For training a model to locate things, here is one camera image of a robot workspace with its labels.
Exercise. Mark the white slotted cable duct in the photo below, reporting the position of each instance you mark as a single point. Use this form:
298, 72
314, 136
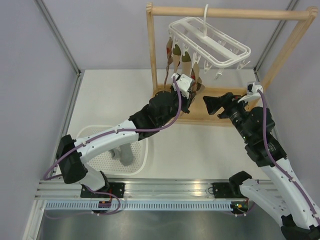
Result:
139, 205

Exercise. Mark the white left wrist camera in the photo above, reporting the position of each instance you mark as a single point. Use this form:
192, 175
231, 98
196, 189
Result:
184, 83

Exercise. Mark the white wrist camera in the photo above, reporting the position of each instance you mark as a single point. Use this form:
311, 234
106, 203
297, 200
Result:
252, 92
184, 83

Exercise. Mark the white plastic clip hanger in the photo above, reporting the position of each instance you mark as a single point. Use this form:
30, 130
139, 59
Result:
205, 42

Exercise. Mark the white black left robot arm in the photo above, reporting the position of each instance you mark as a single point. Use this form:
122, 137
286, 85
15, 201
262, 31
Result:
74, 154

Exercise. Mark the grey sock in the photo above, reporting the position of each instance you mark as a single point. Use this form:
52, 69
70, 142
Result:
115, 153
126, 154

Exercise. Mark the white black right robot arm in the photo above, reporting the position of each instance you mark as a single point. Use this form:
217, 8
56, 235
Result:
296, 213

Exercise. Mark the white perforated plastic basket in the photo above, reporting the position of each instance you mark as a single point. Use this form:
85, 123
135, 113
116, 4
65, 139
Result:
105, 163

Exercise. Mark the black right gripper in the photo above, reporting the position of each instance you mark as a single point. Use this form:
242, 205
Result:
228, 101

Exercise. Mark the aluminium mounting rail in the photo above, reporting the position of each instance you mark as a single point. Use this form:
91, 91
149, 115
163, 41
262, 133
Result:
138, 189

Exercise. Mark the argyle patterned sock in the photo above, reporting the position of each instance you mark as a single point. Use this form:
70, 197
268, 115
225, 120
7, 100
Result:
169, 46
197, 86

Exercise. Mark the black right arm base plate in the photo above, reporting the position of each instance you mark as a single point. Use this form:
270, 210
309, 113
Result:
221, 190

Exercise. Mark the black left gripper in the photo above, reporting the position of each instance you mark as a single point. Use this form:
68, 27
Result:
188, 101

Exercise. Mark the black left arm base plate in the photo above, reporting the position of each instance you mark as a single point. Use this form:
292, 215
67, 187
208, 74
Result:
115, 188

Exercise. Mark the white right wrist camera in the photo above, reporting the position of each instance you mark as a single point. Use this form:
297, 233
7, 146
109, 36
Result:
252, 92

